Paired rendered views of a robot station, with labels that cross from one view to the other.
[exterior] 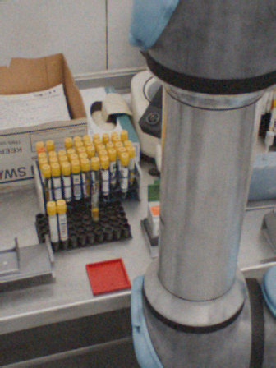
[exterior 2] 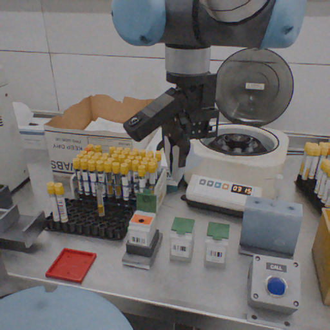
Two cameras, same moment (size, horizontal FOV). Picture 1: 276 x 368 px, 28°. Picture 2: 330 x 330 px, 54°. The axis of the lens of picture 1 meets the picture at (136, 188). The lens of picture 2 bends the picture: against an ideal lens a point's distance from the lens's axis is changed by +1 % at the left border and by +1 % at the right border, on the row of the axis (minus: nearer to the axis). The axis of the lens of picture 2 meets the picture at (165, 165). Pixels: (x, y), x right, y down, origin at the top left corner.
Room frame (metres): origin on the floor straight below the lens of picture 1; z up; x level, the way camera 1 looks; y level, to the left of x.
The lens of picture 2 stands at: (0.35, -0.32, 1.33)
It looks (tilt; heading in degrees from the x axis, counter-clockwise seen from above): 28 degrees down; 30
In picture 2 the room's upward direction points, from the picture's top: straight up
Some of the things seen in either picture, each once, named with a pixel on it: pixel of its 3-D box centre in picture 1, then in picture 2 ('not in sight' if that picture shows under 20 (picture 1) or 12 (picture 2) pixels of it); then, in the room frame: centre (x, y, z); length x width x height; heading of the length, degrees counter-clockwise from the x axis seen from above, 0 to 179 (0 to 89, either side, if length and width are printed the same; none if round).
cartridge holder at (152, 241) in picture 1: (159, 232); (143, 243); (0.75, -0.05, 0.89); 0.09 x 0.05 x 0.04; 15
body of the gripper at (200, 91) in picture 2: not in sight; (189, 106); (0.86, -0.08, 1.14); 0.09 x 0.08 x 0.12; 145
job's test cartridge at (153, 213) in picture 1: (160, 221); (142, 232); (0.75, -0.05, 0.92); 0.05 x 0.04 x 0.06; 15
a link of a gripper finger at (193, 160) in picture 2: not in sight; (188, 162); (0.85, -0.09, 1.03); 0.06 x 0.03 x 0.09; 145
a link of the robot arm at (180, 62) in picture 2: not in sight; (186, 59); (0.86, -0.07, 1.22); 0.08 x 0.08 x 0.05
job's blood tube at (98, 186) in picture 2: (95, 207); (100, 203); (0.77, 0.08, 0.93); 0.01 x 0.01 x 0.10; 17
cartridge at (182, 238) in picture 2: not in sight; (182, 239); (0.78, -0.11, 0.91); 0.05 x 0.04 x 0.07; 17
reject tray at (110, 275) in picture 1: (108, 275); (71, 264); (0.65, 0.05, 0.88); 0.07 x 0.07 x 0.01; 17
